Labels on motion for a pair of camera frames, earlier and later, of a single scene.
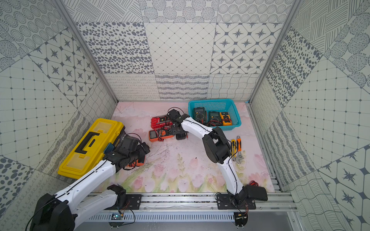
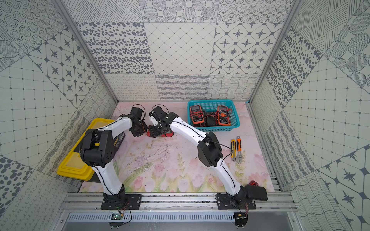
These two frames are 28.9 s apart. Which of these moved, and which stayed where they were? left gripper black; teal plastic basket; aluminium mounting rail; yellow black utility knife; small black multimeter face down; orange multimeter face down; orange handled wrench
Moved: orange multimeter face down; small black multimeter face down; left gripper black
Stayed: yellow black utility knife; aluminium mounting rail; orange handled wrench; teal plastic basket
